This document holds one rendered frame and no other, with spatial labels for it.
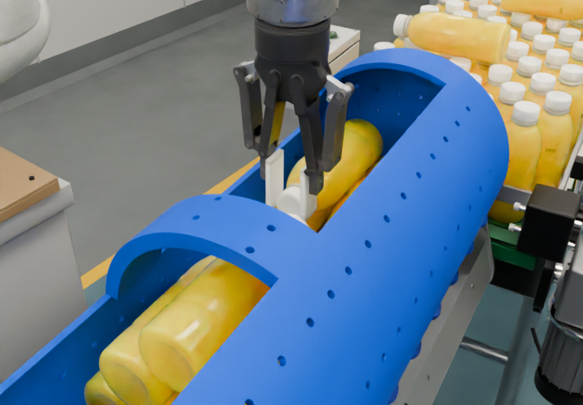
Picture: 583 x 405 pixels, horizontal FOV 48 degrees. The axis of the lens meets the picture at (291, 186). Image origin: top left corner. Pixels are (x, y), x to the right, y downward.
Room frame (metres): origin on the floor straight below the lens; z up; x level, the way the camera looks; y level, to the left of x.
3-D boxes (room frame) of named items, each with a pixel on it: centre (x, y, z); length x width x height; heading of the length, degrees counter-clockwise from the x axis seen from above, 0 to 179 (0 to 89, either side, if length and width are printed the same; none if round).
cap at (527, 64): (1.08, -0.43, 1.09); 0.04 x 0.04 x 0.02
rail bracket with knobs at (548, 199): (0.80, -0.39, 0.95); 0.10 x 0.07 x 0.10; 61
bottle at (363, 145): (0.71, -0.05, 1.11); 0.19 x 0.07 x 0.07; 150
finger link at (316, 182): (0.60, -0.04, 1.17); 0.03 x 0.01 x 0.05; 61
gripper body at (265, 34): (0.62, 0.00, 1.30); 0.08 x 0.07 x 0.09; 61
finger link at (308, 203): (0.61, -0.02, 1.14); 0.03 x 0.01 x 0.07; 151
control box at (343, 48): (1.18, -0.04, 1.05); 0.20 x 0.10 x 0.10; 151
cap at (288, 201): (0.63, 0.00, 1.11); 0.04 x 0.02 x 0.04; 60
